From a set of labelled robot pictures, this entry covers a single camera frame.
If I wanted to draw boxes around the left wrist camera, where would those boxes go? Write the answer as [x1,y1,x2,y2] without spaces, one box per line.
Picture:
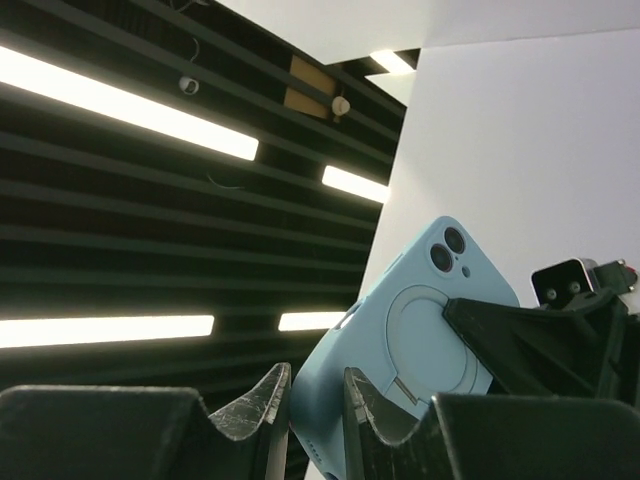
[530,257,598,309]

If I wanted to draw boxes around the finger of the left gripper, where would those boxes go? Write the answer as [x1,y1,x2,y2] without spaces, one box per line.
[443,292,617,400]

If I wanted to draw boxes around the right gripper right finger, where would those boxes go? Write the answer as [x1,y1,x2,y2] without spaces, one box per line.
[343,368,639,479]

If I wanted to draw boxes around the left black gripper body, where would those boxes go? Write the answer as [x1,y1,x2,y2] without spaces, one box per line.
[595,259,639,400]

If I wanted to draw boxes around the beige ceiling sensor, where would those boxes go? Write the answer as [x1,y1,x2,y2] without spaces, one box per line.
[331,95,351,122]

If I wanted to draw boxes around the white ceiling sensor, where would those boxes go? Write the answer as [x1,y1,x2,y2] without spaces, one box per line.
[178,76,200,95]

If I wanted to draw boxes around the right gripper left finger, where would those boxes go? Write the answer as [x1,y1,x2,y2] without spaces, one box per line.
[1,363,291,479]

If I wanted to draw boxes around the light blue phone case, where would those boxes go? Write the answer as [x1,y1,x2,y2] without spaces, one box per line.
[289,216,519,479]

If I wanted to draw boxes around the ceiling light strip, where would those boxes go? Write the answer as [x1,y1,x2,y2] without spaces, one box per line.
[321,166,390,204]
[1,47,259,161]
[1,315,215,349]
[278,311,345,331]

